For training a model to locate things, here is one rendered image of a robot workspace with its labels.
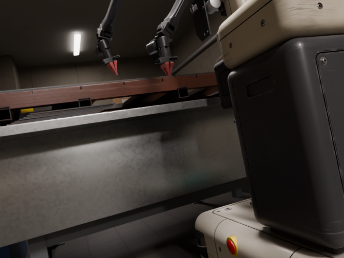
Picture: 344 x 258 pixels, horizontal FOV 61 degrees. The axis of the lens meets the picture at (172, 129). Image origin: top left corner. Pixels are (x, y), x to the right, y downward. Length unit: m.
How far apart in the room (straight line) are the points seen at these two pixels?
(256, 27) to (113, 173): 0.78
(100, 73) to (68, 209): 7.87
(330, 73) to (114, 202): 0.88
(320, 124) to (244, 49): 0.23
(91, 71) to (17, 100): 7.72
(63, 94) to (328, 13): 0.94
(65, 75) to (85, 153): 7.72
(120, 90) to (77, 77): 7.58
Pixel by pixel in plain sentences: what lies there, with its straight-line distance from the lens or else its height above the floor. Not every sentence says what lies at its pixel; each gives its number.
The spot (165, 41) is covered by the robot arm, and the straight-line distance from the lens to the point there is 1.50.
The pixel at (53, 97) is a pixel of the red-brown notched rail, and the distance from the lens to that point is 1.22.
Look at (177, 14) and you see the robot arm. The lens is 1.59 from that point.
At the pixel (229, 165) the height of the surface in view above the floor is 0.37.
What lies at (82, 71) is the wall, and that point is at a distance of 8.88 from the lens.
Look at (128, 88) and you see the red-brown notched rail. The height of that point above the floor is 0.79.
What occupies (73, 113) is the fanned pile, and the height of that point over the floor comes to 0.70.
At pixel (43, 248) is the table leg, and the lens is 1.28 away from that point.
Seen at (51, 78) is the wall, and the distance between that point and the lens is 8.82.
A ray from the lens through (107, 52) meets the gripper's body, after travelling 1.72.
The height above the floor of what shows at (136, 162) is 0.48.
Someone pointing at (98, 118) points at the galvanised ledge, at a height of 0.66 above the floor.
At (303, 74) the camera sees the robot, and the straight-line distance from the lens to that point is 0.57.
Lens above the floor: 0.55
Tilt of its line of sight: 2 degrees up
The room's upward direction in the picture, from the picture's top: 11 degrees counter-clockwise
